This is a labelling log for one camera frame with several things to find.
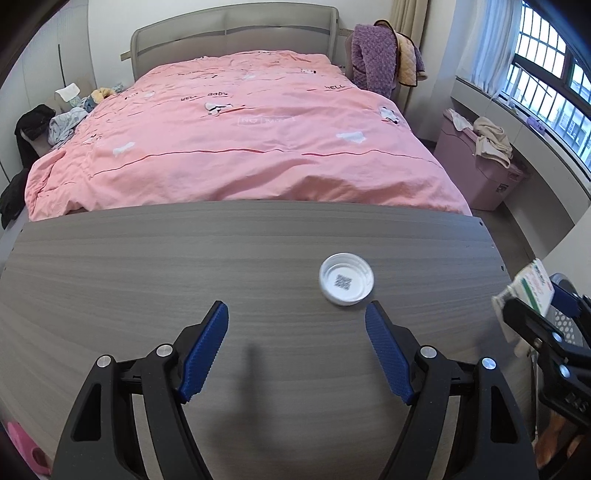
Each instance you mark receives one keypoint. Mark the grey clothes pile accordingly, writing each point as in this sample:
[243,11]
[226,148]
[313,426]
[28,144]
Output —
[67,127]

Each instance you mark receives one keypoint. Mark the pink storage box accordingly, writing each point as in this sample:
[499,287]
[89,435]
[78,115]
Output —
[471,180]

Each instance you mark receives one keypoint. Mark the grey bed headboard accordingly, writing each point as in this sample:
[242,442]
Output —
[231,27]

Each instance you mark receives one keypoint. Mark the white cloth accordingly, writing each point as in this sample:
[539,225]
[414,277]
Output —
[459,120]

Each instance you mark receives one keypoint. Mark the pink bed blanket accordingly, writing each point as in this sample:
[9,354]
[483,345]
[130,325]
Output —
[254,138]

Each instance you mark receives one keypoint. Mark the small purple windowsill object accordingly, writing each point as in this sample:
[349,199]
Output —
[535,123]

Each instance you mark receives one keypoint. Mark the pink plastic stool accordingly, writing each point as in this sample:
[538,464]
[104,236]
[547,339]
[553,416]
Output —
[27,450]

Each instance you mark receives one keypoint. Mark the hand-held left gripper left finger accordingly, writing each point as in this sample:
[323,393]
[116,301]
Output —
[205,350]

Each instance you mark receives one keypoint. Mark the person's right hand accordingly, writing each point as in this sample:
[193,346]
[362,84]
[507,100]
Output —
[551,443]

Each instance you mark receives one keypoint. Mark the purple quilted garment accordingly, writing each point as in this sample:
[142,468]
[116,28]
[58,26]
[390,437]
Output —
[371,55]

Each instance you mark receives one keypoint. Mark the purple robe on rack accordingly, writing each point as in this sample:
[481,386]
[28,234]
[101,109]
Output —
[408,60]

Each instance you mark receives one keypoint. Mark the beige curtain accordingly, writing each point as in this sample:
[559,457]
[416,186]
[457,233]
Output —
[411,18]

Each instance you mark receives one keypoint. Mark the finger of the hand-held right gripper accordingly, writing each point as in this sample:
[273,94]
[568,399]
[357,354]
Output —
[526,323]
[569,297]

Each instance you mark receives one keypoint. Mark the white sheer curtain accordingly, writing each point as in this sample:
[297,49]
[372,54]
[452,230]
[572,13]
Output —
[494,41]

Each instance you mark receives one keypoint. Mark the barred window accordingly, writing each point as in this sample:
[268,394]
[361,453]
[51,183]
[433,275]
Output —
[554,69]

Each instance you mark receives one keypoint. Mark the black jacket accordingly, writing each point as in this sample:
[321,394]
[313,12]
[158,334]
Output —
[32,127]

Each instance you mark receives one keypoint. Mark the white round lid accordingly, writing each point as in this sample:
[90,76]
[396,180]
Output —
[346,279]

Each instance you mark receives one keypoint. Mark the grey bay window seat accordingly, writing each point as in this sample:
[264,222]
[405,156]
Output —
[545,184]

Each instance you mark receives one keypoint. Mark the yellow plush toy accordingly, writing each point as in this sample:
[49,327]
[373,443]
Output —
[101,94]

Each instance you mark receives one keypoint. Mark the black garment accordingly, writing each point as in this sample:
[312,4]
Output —
[14,198]

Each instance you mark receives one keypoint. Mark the white wardrobe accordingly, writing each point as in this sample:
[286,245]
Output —
[41,55]

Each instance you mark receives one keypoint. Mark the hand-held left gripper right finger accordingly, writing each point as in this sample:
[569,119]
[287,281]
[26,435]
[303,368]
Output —
[388,350]

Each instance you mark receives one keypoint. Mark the beige crumpled clothes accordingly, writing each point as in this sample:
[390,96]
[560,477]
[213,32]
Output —
[491,141]

